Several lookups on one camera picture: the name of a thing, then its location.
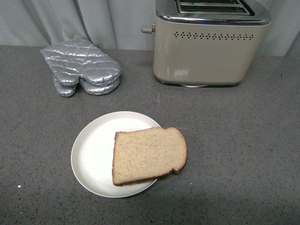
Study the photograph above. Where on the silver quilted oven mitt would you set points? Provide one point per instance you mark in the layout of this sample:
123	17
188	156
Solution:
77	59
68	91

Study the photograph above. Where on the white round plate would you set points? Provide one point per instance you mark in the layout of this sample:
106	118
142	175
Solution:
92	153

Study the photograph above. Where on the beige two-slot toaster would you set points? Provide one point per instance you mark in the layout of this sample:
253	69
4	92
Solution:
206	42

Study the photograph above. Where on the grey curtain backdrop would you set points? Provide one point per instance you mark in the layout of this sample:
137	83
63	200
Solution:
116	24

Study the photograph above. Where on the upper silver quilted oven mitt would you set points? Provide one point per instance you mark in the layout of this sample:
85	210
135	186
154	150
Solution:
77	59

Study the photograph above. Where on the lower silver quilted oven mitt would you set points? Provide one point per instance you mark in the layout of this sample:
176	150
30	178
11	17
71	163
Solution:
68	91

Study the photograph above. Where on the slice of brown bread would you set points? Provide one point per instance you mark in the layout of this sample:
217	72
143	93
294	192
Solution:
148	154

